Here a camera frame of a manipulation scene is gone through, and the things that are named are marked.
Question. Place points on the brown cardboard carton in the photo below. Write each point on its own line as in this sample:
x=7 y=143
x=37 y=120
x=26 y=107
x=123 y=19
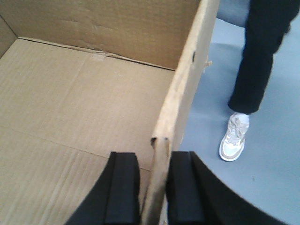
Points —
x=80 y=79

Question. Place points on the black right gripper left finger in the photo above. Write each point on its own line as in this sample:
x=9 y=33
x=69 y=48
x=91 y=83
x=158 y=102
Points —
x=114 y=199

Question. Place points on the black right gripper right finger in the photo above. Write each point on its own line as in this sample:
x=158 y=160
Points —
x=195 y=196

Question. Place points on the person in dark jacket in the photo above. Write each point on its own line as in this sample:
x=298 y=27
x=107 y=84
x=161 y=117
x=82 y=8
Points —
x=266 y=25

